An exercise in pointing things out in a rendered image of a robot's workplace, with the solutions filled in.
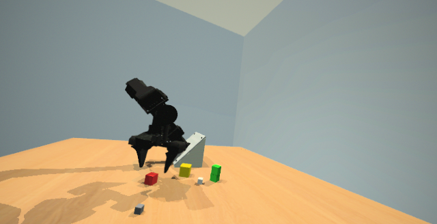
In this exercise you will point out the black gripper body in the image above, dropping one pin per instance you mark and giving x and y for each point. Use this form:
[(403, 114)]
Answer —
[(173, 147)]

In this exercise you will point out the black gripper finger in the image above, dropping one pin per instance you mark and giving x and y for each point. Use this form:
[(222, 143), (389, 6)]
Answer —
[(169, 159), (141, 153)]

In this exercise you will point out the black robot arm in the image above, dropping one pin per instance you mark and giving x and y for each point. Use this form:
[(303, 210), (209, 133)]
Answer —
[(153, 100)]

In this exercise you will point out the yellow block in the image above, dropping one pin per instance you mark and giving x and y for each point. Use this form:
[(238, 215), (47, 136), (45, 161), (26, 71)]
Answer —
[(185, 170)]

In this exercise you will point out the green block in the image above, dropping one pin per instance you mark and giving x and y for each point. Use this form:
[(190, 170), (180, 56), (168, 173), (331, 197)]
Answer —
[(214, 177), (216, 169)]

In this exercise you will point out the red block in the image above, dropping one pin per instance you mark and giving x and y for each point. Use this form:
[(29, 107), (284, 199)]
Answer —
[(151, 178)]

